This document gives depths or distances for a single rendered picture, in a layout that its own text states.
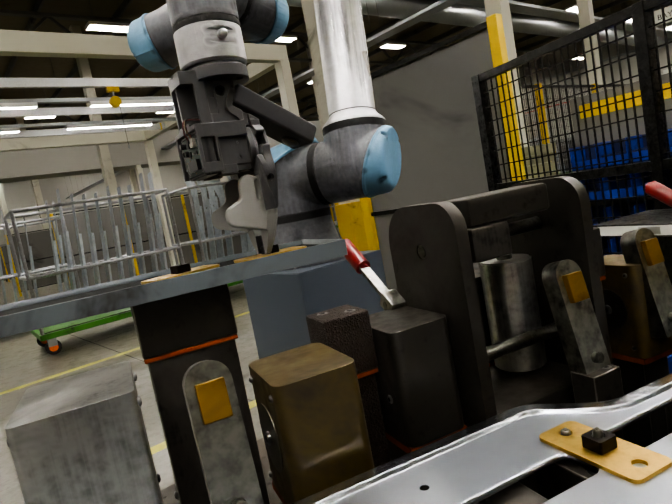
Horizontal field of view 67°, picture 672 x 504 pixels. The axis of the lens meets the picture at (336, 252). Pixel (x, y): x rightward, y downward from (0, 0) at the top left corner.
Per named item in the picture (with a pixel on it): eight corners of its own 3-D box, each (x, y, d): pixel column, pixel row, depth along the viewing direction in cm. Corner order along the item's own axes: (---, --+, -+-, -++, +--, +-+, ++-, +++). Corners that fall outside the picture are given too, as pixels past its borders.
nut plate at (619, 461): (676, 463, 34) (674, 446, 34) (638, 486, 32) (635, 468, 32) (570, 422, 41) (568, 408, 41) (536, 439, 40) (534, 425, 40)
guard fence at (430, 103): (565, 374, 290) (512, 11, 269) (553, 383, 281) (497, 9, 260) (394, 348, 393) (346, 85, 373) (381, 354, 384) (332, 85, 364)
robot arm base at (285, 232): (257, 271, 102) (247, 222, 101) (316, 255, 111) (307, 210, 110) (301, 270, 90) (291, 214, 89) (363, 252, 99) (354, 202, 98)
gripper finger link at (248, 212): (230, 262, 58) (211, 182, 57) (276, 251, 61) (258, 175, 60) (240, 260, 55) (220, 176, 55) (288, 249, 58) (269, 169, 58)
